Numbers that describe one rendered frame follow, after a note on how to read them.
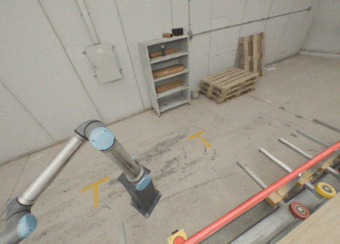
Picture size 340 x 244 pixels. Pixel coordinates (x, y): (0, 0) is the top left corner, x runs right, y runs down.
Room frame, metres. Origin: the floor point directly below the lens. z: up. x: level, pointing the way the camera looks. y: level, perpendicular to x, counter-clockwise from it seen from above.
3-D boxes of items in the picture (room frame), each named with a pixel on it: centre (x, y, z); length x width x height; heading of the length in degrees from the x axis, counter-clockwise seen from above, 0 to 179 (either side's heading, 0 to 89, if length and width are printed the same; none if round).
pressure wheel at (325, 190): (0.29, -0.91, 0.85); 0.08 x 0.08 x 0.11
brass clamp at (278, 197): (0.32, -0.66, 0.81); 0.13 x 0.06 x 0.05; 108
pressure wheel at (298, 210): (0.22, -0.67, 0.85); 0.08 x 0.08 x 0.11
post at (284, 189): (0.33, -0.68, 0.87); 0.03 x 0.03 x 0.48; 18
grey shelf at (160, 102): (2.84, -0.18, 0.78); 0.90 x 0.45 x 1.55; 111
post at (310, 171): (0.41, -0.92, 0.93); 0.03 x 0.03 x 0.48; 18
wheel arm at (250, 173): (0.41, -0.61, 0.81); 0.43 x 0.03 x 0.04; 18
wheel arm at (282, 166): (0.48, -0.85, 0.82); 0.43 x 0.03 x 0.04; 18
